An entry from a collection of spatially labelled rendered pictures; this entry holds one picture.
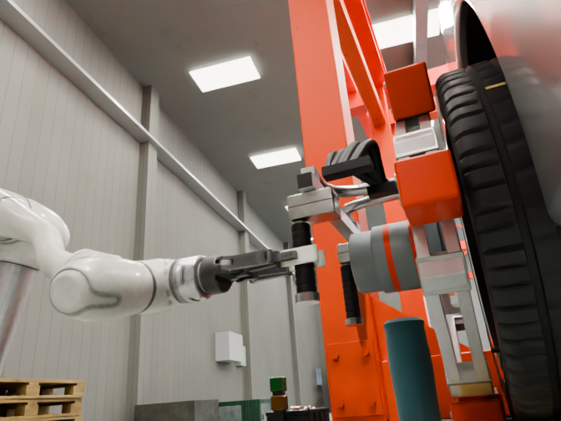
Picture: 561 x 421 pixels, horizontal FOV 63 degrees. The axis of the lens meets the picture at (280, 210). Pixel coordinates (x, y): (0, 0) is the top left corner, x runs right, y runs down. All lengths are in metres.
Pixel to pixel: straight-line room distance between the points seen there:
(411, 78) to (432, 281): 0.38
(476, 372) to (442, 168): 0.33
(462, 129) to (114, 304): 0.61
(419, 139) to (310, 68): 1.11
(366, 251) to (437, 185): 0.34
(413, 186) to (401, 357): 0.49
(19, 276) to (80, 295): 0.63
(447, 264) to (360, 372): 0.77
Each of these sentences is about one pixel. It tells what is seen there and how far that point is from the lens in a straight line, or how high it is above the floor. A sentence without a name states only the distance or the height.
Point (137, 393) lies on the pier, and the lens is 7.65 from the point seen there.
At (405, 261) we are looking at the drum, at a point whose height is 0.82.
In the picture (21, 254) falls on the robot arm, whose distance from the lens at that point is 1.40.
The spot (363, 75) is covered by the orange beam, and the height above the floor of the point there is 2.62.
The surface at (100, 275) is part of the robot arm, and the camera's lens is 0.80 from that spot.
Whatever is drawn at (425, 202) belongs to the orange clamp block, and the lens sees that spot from 0.62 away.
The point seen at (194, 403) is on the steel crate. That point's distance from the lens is 7.01.
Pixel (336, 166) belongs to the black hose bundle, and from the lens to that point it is 0.83.
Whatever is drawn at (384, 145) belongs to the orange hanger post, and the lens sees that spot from 3.78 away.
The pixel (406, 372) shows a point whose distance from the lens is 1.02.
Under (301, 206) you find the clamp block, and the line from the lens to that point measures 0.85.
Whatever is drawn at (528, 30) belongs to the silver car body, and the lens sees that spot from 0.49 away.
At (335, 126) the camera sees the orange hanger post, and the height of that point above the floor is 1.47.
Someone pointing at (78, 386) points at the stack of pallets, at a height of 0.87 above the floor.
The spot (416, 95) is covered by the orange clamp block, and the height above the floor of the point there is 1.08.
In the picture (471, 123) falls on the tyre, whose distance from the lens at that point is 0.71.
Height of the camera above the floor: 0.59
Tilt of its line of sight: 23 degrees up
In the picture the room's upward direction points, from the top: 4 degrees counter-clockwise
